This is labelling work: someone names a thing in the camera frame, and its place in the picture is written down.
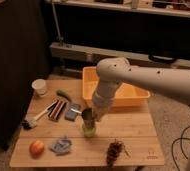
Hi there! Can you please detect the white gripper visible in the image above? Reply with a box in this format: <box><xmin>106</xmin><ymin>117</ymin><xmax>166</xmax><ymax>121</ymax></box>
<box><xmin>92</xmin><ymin>92</ymin><xmax>115</xmax><ymax>121</ymax></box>

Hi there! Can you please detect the dark metal cup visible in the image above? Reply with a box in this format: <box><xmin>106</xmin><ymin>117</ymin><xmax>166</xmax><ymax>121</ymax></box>
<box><xmin>82</xmin><ymin>108</ymin><xmax>95</xmax><ymax>129</ymax></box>

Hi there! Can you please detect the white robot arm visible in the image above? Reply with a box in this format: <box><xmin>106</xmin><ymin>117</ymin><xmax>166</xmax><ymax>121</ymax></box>
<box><xmin>92</xmin><ymin>57</ymin><xmax>190</xmax><ymax>121</ymax></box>

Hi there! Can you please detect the yellow plastic bin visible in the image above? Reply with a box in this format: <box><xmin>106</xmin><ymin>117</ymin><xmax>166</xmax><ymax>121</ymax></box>
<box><xmin>82</xmin><ymin>66</ymin><xmax>150</xmax><ymax>107</ymax></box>

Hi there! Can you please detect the small metal brush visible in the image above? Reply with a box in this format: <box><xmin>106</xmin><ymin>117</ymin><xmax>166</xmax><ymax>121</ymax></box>
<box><xmin>71</xmin><ymin>108</ymin><xmax>82</xmax><ymax>115</ymax></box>

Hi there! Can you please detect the blue sponge block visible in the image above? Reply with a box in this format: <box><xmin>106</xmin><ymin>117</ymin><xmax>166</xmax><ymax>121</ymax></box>
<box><xmin>65</xmin><ymin>103</ymin><xmax>81</xmax><ymax>121</ymax></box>

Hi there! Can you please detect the green plastic cup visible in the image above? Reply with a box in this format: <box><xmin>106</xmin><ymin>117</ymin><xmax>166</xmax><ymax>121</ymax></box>
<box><xmin>82</xmin><ymin>125</ymin><xmax>96</xmax><ymax>138</ymax></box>

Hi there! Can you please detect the green cucumber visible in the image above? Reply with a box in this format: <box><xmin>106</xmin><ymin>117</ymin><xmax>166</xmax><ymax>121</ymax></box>
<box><xmin>56</xmin><ymin>90</ymin><xmax>72</xmax><ymax>102</ymax></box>

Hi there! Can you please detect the striped brown box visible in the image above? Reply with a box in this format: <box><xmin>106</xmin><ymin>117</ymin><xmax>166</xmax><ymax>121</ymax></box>
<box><xmin>48</xmin><ymin>100</ymin><xmax>67</xmax><ymax>121</ymax></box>

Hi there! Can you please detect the brown pine cone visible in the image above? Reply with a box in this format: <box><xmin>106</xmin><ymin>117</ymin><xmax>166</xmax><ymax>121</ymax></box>
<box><xmin>106</xmin><ymin>140</ymin><xmax>129</xmax><ymax>167</ymax></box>

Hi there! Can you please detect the wooden table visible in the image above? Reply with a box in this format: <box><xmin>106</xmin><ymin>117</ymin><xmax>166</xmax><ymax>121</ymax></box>
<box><xmin>9</xmin><ymin>79</ymin><xmax>166</xmax><ymax>168</ymax></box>

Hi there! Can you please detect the white paper cup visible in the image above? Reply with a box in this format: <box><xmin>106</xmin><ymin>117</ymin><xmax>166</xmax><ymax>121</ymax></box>
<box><xmin>31</xmin><ymin>79</ymin><xmax>47</xmax><ymax>97</ymax></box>

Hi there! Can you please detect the crumpled blue cloth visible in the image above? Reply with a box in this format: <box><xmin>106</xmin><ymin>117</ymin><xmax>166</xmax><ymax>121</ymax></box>
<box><xmin>49</xmin><ymin>137</ymin><xmax>72</xmax><ymax>155</ymax></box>

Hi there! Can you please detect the red apple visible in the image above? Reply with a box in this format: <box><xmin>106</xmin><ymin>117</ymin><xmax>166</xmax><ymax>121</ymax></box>
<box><xmin>29</xmin><ymin>140</ymin><xmax>45</xmax><ymax>156</ymax></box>

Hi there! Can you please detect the black floor cable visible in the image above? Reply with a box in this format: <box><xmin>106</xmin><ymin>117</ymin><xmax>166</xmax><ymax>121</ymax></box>
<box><xmin>171</xmin><ymin>106</ymin><xmax>190</xmax><ymax>171</ymax></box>

